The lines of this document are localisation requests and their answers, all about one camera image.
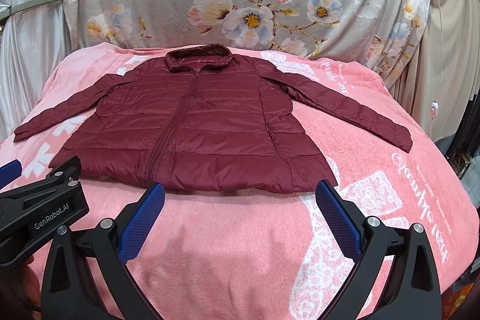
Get silver satin curtain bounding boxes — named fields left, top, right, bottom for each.
left=1, top=0, right=71, bottom=140

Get pink fleece blanket with bows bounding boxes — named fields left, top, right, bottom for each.
left=0, top=40, right=480, bottom=320

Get maroon quilted puffer jacket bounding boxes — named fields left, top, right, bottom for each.
left=15, top=45, right=413, bottom=194

